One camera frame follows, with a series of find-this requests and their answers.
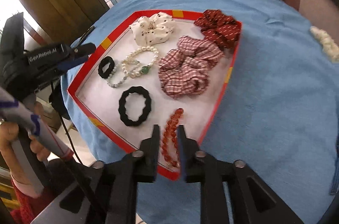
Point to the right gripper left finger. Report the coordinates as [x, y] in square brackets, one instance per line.
[114, 188]

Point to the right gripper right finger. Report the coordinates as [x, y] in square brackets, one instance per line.
[230, 192]

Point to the thick black wavy scrunchie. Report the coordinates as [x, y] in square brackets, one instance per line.
[134, 106]

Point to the small black scrunchie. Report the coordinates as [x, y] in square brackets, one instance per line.
[105, 67]

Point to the white dotted scrunchie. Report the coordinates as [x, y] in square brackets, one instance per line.
[149, 31]

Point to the red plaid scrunchie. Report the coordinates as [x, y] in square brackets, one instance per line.
[185, 69]

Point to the red dotted scrunchie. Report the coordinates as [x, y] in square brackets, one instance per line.
[221, 29]

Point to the red jewelry tray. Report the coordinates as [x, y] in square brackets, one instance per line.
[98, 102]

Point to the person's left hand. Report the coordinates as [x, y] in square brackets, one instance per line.
[9, 133]

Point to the cream fuzzy scrunchie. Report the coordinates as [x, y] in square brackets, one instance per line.
[329, 47]

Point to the pink sofa bolster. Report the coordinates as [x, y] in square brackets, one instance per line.
[321, 13]

